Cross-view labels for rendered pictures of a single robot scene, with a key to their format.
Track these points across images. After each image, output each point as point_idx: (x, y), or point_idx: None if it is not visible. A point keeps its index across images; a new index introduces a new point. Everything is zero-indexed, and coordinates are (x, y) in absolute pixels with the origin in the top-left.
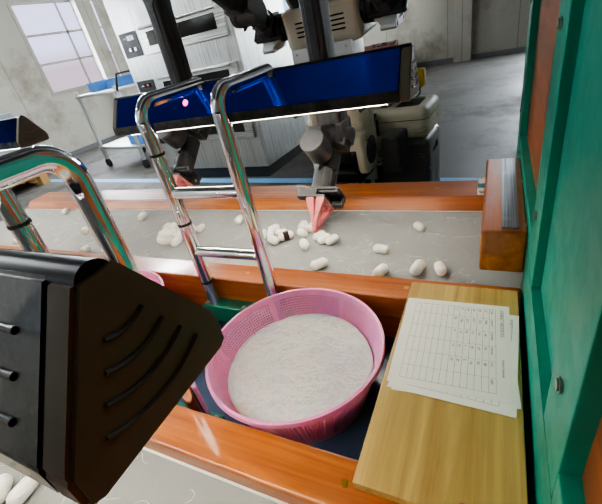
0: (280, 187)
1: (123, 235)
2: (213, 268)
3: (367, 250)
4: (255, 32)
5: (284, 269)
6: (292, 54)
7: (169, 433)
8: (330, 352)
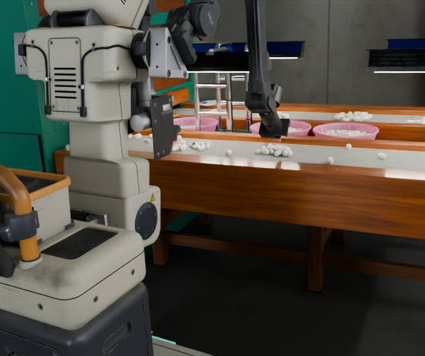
0: (197, 161)
1: (331, 155)
2: (229, 133)
3: (152, 143)
4: (191, 47)
5: (193, 133)
6: (150, 81)
7: (222, 116)
8: None
